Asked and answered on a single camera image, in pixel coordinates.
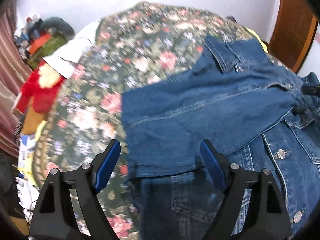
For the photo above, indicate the red plush toy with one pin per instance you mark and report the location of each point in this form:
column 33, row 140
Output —
column 41, row 87

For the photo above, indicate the clutter pile on box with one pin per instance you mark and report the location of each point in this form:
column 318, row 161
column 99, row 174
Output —
column 25, row 37

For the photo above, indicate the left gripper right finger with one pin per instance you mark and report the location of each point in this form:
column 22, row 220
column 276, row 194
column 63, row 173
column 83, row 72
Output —
column 252, row 207

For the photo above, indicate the white cloth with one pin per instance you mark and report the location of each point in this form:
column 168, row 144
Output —
column 65, row 58

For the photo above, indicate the papers on floor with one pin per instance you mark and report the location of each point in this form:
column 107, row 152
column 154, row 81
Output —
column 28, row 191

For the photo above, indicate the dark floral bedspread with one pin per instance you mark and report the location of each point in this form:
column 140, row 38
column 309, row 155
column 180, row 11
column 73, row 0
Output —
column 133, row 48

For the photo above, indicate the blue denim jacket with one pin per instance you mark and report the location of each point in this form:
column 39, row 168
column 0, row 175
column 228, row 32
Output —
column 253, row 112

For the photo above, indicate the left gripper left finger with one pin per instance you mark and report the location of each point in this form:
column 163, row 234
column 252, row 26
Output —
column 68, row 207

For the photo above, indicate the orange box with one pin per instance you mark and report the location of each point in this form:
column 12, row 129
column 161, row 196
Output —
column 39, row 42

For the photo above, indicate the striped pink curtain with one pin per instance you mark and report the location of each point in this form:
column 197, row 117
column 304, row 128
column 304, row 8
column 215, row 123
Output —
column 13, row 75

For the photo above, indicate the yellow cloth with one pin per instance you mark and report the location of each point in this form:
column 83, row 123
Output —
column 264, row 46

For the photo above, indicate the wooden door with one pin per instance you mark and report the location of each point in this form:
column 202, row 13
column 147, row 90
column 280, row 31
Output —
column 293, row 33

